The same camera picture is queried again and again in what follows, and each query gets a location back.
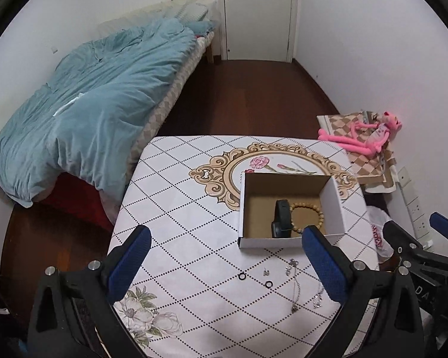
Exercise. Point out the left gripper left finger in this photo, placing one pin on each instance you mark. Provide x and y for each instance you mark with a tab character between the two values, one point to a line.
73	313

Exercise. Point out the pink panther plush toy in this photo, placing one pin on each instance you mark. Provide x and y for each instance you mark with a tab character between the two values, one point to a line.
367	139

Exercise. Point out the white power strip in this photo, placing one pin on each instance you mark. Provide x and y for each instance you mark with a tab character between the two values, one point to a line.
418	219

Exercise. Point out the white plastic bag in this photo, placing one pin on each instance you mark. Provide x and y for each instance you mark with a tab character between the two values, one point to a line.
378	218

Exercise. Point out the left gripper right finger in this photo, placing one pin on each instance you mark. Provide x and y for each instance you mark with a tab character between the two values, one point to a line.
396	327

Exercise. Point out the striped pillow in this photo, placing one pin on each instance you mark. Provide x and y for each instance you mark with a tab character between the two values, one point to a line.
190	11

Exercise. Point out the patterned white tablecloth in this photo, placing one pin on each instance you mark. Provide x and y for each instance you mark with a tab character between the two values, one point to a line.
197	294

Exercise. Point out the checkered folded blanket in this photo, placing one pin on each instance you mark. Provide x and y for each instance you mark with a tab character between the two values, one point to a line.
377	174

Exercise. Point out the teal duvet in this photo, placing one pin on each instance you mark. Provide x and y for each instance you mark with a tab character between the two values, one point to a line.
86	118

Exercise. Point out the bed with checkered mattress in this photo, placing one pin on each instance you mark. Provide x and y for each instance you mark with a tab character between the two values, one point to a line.
80	199

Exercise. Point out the black smart band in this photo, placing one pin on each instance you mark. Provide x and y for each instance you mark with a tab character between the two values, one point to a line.
282	226

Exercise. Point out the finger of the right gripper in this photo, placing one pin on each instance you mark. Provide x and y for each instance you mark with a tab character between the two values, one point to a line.
403	236
439	223

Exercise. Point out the white door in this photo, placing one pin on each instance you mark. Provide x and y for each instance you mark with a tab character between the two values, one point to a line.
258	30

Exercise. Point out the white cardboard box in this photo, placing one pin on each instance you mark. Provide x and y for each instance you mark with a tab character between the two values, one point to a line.
314	201

